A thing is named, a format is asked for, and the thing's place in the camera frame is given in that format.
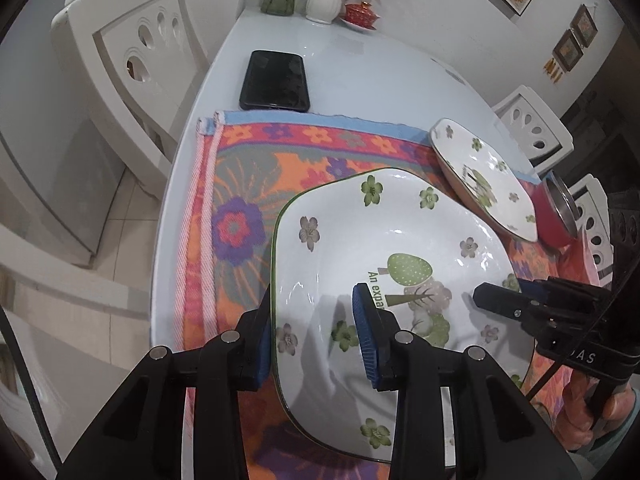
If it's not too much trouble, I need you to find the large white floral plate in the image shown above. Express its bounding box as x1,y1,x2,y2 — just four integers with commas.
270,167,537,465

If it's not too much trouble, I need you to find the red steel-lined bowl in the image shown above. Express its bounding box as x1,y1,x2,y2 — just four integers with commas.
531,170,585,250

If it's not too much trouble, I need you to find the white ribbed vase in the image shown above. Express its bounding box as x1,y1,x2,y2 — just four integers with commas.
306,0,343,25

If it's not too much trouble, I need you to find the small white floral plate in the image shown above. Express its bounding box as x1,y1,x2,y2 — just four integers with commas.
429,118,539,242

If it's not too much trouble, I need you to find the orange floral towel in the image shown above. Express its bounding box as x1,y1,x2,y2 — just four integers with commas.
175,109,616,480

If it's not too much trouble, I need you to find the white dining chair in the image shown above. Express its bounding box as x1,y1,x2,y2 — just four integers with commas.
492,85,573,171
570,175,617,281
50,0,211,201

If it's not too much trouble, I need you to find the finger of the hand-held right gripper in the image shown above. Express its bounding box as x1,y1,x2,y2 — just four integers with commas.
472,281,551,332
517,275,613,312

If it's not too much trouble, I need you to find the orange wall ornament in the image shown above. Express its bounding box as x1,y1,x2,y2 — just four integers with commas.
544,57,566,86

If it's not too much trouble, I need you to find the red-rimmed saucer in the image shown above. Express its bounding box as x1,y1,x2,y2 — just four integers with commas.
339,16,379,32

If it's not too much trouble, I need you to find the person's right hand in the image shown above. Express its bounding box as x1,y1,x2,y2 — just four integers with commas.
560,375,640,453

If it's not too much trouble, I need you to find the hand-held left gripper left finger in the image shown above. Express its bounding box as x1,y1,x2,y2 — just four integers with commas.
55,282,281,480

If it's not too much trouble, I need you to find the small framed wall picture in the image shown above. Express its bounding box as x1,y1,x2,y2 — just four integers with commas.
552,30,583,72
570,5,598,46

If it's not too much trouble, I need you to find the black smartphone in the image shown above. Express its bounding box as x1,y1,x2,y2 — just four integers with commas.
239,50,312,112

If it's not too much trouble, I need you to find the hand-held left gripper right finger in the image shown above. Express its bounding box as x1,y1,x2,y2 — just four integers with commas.
351,282,583,480

